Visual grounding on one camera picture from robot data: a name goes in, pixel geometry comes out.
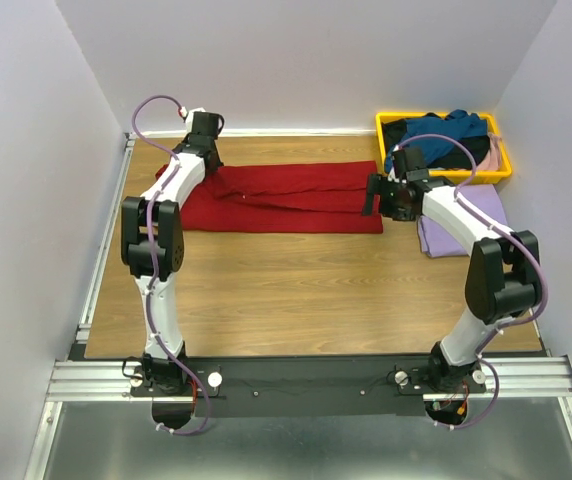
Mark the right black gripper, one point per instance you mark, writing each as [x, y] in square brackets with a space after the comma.
[376, 184]

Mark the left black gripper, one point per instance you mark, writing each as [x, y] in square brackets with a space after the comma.
[218, 163]

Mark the red t shirt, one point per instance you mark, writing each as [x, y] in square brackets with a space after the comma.
[288, 198]

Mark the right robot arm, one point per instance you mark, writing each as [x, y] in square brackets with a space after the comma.
[504, 278]

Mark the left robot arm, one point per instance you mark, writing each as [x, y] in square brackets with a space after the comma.
[152, 247]

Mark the folded purple t shirt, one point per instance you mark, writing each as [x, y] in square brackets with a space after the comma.
[436, 242]

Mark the yellow plastic bin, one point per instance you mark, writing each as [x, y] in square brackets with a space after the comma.
[450, 142]

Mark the pink t shirt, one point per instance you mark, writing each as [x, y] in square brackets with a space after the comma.
[493, 159]

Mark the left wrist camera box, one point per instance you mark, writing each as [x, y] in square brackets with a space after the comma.
[188, 115]

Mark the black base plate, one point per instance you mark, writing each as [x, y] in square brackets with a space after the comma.
[305, 386]

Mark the aluminium front rail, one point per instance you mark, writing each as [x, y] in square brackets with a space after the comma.
[103, 381]

